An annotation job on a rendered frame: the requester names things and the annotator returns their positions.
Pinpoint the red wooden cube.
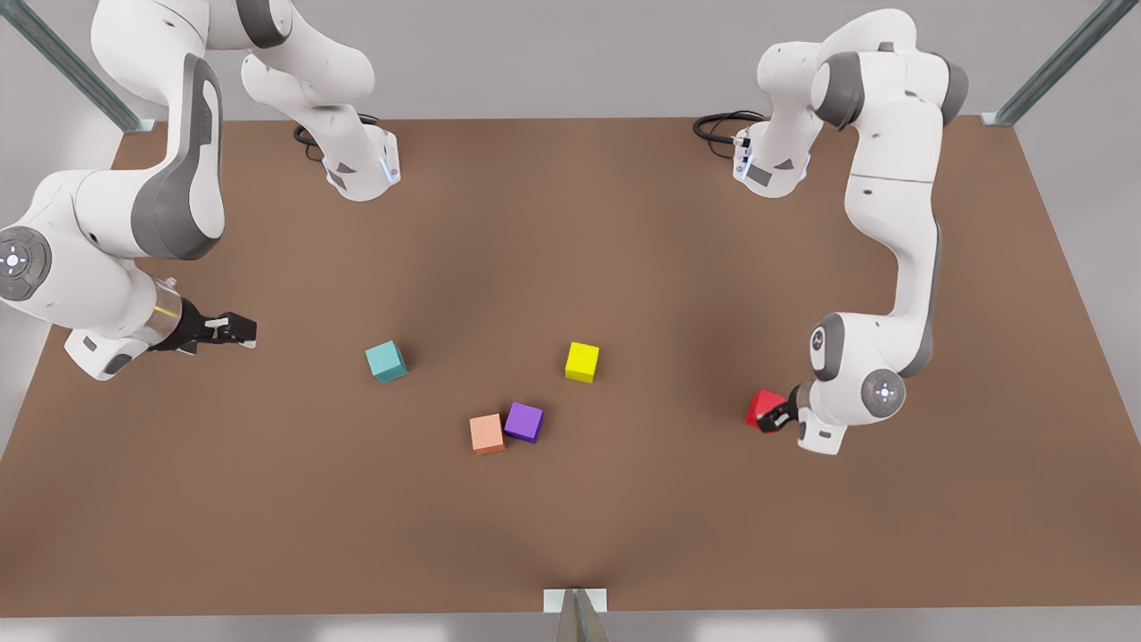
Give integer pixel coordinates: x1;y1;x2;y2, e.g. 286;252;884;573
745;389;787;432

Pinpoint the teal wooden cube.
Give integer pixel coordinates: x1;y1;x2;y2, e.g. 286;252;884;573
365;340;409;385

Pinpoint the yellow wooden cube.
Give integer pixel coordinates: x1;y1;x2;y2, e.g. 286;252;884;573
564;342;601;384

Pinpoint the purple wooden cube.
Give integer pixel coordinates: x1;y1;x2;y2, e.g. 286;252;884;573
504;401;545;445

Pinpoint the orange wooden cube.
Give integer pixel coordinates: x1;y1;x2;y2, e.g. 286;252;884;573
469;413;507;457

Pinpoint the black cable loop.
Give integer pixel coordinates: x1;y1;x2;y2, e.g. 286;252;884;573
693;111;768;162
293;112;382;163

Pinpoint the silver frame post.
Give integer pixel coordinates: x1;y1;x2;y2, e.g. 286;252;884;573
0;0;156;135
981;0;1141;128
544;588;609;642

